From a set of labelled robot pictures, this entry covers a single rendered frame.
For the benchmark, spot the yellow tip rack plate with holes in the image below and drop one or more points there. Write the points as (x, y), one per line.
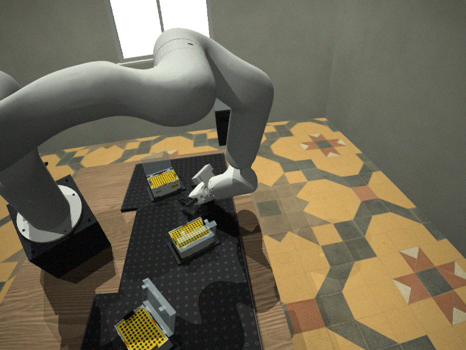
(162, 179)
(188, 228)

